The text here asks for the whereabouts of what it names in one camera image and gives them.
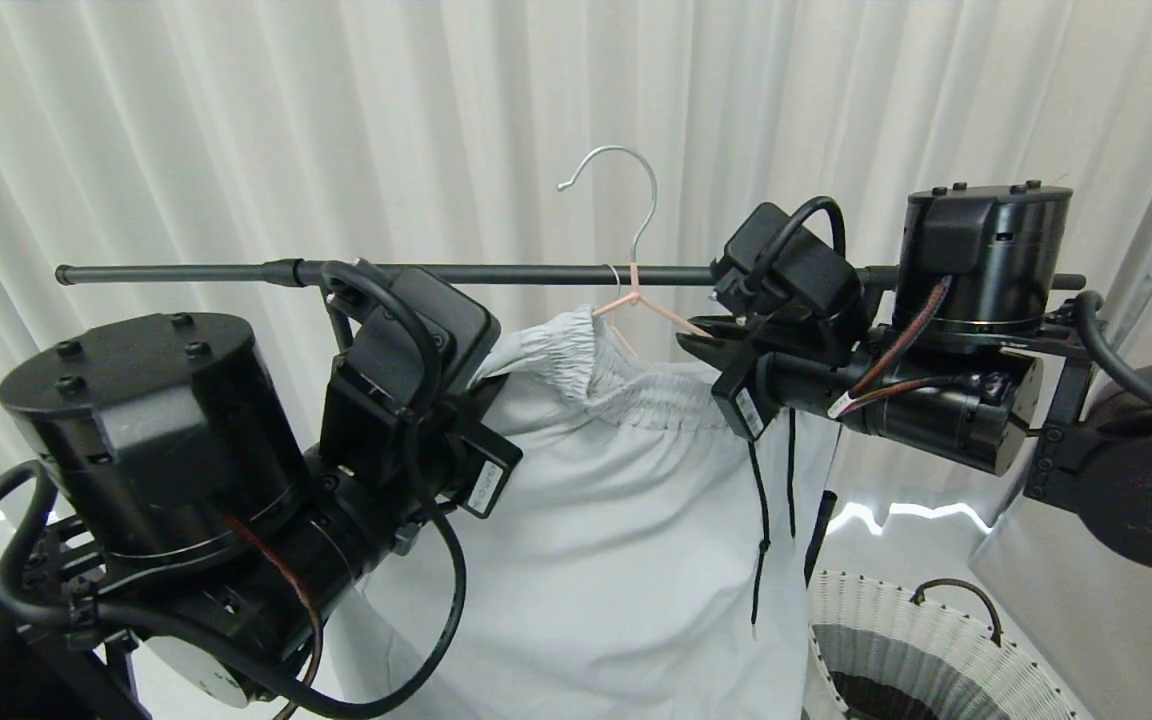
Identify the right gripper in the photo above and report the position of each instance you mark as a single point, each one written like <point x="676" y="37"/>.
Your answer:
<point x="806" y="385"/>

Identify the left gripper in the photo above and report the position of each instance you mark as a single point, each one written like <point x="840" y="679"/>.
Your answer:
<point x="486" y="470"/>

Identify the pale grey shorts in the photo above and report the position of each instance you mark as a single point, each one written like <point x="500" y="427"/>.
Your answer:
<point x="586" y="520"/>

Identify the white laundry basket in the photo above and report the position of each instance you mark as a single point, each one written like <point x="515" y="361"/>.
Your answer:
<point x="936" y="640"/>

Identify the black clothes rack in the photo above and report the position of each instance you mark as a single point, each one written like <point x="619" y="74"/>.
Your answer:
<point x="186" y="272"/>

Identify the white curtain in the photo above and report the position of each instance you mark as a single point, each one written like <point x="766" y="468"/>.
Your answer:
<point x="336" y="120"/>

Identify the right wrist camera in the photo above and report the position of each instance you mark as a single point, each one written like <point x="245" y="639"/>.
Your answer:
<point x="806" y="270"/>

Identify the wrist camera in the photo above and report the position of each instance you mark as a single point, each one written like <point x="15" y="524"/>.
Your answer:
<point x="806" y="270"/>
<point x="436" y="320"/>

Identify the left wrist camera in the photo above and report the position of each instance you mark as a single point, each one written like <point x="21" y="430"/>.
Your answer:
<point x="436" y="320"/>

